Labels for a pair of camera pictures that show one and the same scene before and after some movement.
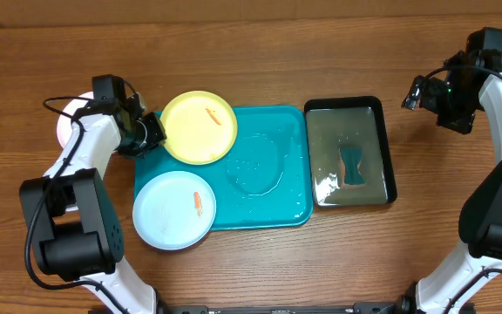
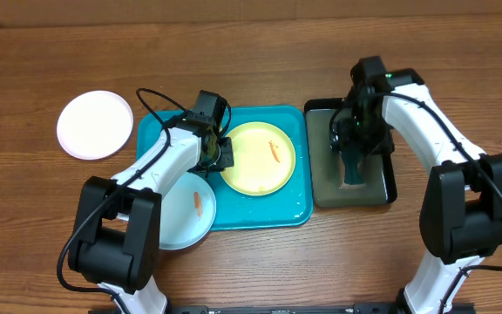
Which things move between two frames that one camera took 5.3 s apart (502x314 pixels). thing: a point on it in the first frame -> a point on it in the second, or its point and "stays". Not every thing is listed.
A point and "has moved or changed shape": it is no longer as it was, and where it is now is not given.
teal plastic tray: (265, 181) stays
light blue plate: (172, 209) stays
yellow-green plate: (200, 127) has moved or changed shape
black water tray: (337, 122) stays
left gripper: (157, 135) -> (226, 160)
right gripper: (414, 93) -> (355, 146)
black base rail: (366, 308) stays
